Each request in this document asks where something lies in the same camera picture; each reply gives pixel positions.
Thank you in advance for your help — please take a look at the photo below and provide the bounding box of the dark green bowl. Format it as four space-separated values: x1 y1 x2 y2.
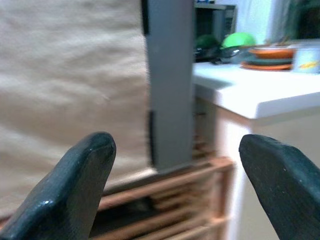
194 34 221 48

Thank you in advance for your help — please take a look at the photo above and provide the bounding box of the white counter cabinet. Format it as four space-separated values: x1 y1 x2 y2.
193 61 320 240

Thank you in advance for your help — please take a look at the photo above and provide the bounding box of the white printed mug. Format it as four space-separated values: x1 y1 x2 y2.
292 43 320 75

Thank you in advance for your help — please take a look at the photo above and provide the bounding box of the black frying pan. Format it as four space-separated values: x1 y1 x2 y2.
194 46 242 65

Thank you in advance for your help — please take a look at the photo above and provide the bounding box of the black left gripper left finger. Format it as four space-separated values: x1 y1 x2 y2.
0 131 117 240

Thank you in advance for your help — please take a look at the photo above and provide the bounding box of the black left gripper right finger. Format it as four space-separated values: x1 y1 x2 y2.
238 134 320 240

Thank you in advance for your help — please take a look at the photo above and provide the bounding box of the grey microwave oven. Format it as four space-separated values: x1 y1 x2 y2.
194 3 238 46

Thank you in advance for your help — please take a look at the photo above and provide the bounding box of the dark green plate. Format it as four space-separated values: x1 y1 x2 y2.
246 56 293 66

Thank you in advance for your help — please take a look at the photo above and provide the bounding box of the grey mini fridge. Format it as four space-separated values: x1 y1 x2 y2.
141 0 197 175

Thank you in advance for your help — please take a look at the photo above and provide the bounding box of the bright green bowl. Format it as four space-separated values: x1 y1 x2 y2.
221 32 257 50

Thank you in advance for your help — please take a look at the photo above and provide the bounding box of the wooden wine rack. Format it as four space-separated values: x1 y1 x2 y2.
88 96 237 240

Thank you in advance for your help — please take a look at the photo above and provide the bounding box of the beige linen cloth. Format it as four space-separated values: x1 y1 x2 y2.
0 0 155 221

